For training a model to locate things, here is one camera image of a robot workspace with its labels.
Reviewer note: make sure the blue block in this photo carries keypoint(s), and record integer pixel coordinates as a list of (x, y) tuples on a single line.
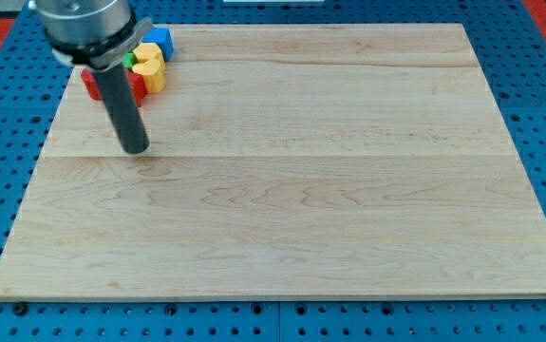
[(163, 39)]

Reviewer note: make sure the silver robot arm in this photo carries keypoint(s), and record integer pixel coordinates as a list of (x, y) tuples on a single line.
[(97, 34)]

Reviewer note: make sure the green block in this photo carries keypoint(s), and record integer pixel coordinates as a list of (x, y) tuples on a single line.
[(129, 60)]

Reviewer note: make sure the yellow hexagon block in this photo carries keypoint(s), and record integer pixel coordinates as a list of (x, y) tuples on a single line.
[(145, 52)]

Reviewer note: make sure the wooden board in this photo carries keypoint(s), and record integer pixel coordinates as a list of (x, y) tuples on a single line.
[(286, 162)]

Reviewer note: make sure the yellow heart block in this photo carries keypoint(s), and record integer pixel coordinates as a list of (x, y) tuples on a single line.
[(152, 73)]

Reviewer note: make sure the red star block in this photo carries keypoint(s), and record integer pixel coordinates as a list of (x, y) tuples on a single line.
[(135, 81)]

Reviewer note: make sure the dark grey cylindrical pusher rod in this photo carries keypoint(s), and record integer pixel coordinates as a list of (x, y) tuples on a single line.
[(122, 109)]

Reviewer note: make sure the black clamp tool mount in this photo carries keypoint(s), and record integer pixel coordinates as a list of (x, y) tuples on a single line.
[(105, 54)]

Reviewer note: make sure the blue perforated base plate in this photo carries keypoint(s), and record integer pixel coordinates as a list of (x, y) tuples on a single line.
[(508, 40)]

